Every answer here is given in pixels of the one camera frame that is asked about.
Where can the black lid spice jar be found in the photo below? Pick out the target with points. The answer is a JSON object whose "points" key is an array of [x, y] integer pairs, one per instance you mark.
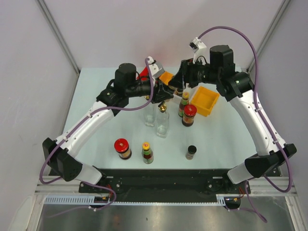
{"points": [[179, 92], [191, 152], [172, 89]]}

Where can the right yellow plastic bin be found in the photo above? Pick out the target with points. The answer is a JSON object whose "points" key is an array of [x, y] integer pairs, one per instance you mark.
{"points": [[204, 100]]}

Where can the green label sauce bottle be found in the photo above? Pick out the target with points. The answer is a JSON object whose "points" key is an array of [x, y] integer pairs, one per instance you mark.
{"points": [[184, 101], [147, 153]]}

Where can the rear green label sauce bottle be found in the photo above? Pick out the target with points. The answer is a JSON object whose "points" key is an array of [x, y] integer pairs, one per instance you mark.
{"points": [[184, 101]]}

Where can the front green label sauce bottle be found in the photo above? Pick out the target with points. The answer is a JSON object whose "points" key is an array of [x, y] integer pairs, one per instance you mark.
{"points": [[147, 153]]}

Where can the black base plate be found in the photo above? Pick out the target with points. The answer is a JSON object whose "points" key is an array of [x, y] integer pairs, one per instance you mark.
{"points": [[166, 186]]}

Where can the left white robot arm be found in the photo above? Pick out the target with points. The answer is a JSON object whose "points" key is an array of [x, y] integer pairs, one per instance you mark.
{"points": [[127, 91]]}

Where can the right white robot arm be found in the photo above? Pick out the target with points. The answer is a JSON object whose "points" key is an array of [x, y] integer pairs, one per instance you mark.
{"points": [[238, 89]]}

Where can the front red lid jar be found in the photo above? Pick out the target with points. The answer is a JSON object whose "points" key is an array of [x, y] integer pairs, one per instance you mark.
{"points": [[122, 147]]}

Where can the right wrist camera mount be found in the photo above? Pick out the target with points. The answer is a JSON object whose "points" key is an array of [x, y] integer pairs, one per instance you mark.
{"points": [[198, 48]]}

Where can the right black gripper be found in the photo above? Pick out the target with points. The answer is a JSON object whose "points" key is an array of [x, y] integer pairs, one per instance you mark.
{"points": [[185, 75]]}

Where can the front glass oil bottle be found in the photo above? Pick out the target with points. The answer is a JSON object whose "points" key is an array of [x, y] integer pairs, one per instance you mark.
{"points": [[162, 120]]}

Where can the yellow plastic bin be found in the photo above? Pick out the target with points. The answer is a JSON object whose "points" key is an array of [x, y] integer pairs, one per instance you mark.
{"points": [[166, 77], [204, 100]]}

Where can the rear red lid jar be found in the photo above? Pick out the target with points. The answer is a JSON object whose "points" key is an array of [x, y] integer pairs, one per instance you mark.
{"points": [[189, 113]]}

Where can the glass oil bottle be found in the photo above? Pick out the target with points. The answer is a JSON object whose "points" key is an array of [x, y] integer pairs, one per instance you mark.
{"points": [[162, 120], [149, 113]]}

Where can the red lid jar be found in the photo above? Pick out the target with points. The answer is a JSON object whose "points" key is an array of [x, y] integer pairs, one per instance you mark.
{"points": [[122, 147], [189, 113]]}

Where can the rear glass oil bottle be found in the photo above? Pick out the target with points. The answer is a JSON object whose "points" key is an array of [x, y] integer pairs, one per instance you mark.
{"points": [[149, 113]]}

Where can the red plastic bin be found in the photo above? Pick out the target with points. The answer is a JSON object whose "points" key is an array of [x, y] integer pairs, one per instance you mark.
{"points": [[144, 73]]}

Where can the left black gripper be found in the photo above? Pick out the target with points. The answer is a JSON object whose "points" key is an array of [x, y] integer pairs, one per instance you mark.
{"points": [[160, 93]]}

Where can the left yellow plastic bin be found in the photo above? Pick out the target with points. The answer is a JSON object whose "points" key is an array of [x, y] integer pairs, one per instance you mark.
{"points": [[166, 77]]}

